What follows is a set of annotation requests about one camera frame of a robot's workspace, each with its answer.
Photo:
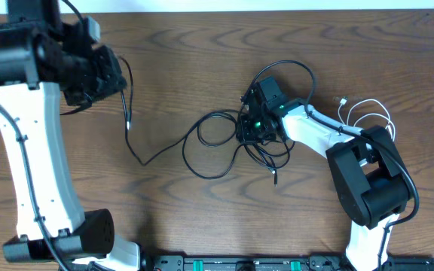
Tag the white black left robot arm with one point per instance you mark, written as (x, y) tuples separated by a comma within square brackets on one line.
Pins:
[(43, 62)]

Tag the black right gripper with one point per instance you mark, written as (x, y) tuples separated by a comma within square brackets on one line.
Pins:
[(245, 135)]

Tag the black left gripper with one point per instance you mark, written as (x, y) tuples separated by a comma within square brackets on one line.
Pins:
[(114, 80)]

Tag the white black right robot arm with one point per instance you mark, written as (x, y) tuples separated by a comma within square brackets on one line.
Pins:
[(373, 186)]

